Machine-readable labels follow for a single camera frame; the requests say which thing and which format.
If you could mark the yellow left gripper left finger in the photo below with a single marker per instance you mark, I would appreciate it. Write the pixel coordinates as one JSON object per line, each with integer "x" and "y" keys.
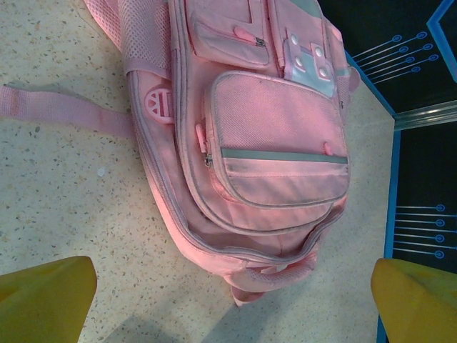
{"x": 43, "y": 303}

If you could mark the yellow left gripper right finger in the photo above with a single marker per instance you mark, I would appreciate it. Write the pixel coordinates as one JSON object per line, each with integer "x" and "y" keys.
{"x": 421, "y": 307}

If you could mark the pink student backpack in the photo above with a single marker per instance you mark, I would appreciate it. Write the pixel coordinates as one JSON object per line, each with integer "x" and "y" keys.
{"x": 267, "y": 143}

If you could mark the aluminium frame post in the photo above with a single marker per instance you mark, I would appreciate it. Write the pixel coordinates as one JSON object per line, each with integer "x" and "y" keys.
{"x": 428, "y": 115}

